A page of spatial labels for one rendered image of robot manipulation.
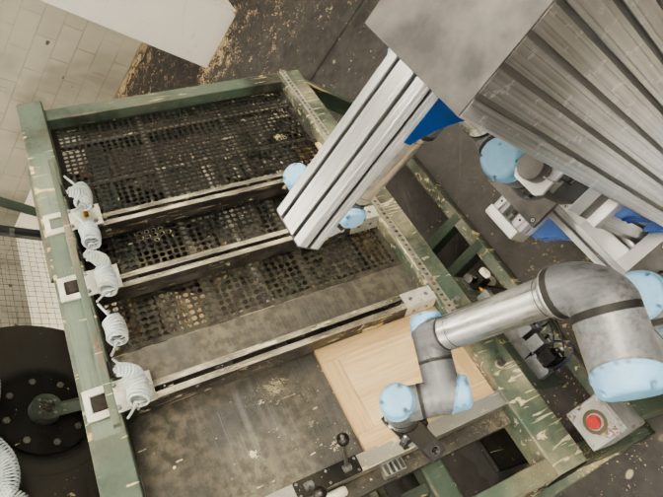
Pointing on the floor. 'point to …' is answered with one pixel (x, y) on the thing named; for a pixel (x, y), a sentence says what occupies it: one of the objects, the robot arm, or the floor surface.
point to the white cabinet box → (162, 23)
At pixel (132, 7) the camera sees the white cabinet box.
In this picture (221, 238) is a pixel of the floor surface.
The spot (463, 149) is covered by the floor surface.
